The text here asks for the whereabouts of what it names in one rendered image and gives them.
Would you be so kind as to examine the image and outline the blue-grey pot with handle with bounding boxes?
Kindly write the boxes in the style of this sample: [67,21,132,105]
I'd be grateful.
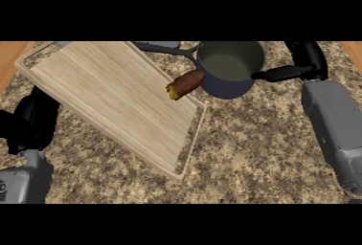
[131,40,267,100]

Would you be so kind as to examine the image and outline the brown sweet potato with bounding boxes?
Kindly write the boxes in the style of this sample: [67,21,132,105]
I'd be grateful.
[163,68,206,101]

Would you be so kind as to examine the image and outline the pale wooden tray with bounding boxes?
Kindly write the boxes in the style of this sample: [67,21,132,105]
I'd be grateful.
[13,40,208,181]

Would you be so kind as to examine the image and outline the pale grey object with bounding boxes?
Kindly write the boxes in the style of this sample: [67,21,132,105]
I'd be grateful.
[141,40,181,49]

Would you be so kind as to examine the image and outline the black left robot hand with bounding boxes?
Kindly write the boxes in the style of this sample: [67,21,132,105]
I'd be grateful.
[0,85,61,156]

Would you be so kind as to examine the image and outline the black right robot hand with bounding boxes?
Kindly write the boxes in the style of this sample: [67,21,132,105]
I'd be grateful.
[249,40,329,83]

